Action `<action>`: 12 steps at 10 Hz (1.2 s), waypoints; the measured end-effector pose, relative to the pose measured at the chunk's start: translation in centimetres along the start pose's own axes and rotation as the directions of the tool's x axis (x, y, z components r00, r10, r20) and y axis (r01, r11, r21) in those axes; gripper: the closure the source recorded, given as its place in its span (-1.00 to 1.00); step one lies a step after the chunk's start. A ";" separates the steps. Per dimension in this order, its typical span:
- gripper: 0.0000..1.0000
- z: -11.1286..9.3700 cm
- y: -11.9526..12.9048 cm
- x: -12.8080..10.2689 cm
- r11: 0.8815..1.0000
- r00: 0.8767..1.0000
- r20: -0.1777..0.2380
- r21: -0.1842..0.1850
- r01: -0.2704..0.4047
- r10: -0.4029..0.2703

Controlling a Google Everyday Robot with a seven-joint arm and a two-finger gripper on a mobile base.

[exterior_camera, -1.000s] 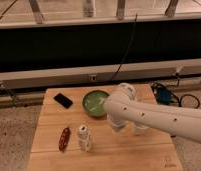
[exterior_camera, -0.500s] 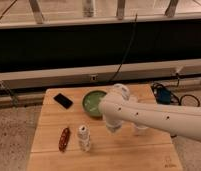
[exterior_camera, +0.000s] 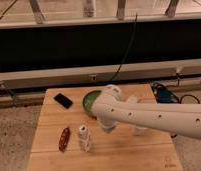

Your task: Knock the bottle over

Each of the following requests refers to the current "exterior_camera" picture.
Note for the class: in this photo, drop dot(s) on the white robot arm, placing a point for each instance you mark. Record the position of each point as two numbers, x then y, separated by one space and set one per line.
182 119

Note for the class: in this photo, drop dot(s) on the small white bottle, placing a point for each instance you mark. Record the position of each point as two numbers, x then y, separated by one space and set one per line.
84 138

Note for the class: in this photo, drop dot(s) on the green bowl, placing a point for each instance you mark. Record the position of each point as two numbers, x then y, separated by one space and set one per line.
88 101

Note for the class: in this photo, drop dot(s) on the black phone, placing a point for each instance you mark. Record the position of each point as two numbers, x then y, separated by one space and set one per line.
63 100

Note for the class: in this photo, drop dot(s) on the white cup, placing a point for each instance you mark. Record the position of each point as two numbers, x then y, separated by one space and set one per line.
138 131

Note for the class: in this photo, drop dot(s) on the blue power adapter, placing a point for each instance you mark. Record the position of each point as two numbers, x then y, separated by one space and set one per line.
164 96

